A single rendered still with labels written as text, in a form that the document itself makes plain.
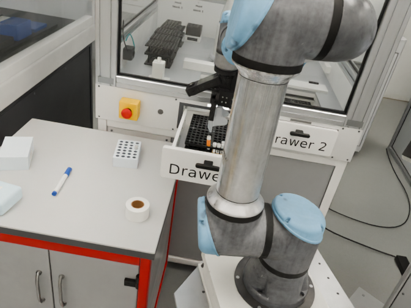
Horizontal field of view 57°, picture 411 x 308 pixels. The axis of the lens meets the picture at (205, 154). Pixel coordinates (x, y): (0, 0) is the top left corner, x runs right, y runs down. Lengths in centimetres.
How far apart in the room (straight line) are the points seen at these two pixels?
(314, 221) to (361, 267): 162
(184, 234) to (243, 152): 122
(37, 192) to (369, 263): 184
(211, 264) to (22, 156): 71
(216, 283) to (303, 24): 59
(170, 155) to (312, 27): 70
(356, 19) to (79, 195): 92
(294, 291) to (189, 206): 93
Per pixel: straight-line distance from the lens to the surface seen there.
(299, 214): 79
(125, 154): 135
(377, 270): 243
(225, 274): 94
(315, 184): 165
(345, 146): 156
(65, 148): 145
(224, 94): 113
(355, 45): 63
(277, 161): 157
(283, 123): 145
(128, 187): 126
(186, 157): 116
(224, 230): 74
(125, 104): 146
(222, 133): 134
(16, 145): 140
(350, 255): 243
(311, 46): 60
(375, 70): 145
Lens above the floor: 153
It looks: 32 degrees down
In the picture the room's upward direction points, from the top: 10 degrees clockwise
